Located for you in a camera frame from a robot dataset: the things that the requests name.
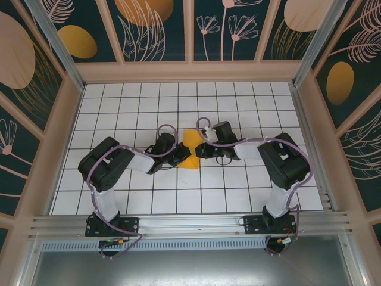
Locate wall panel with flower drawings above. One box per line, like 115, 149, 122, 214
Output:
193, 0, 279, 63

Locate wall panel pink leaf outlines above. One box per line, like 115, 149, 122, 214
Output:
339, 101, 381, 214

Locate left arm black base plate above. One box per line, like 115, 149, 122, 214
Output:
85, 216, 140, 238

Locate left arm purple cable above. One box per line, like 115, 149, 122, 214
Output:
88, 123, 180, 260

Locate wall panel orange oval fern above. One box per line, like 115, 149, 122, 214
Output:
314, 0, 381, 129

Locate wall panel single pink flower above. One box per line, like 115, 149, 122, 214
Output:
0, 94, 42, 217

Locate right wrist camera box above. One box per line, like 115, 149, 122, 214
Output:
201, 126, 218, 143

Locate wall panel large beige oval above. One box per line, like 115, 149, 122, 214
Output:
0, 0, 65, 133

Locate aluminium frame post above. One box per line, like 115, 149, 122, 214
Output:
293, 0, 355, 87
25, 0, 86, 91

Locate aluminium front rail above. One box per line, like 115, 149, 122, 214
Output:
28, 210, 354, 239

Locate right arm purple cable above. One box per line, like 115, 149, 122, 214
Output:
196, 117, 315, 257

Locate grey metal sheet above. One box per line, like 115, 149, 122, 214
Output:
29, 249, 368, 286

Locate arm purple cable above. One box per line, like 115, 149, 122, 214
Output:
196, 117, 315, 257
88, 123, 180, 260

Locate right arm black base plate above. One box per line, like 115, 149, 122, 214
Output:
243, 214, 298, 235

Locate wall panel with leaf drawing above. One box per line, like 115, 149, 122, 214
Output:
107, 0, 189, 63

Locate wall panel with beige circle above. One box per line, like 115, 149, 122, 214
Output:
261, 0, 326, 62

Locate aluminium side rail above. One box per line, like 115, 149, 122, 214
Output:
290, 85, 333, 211

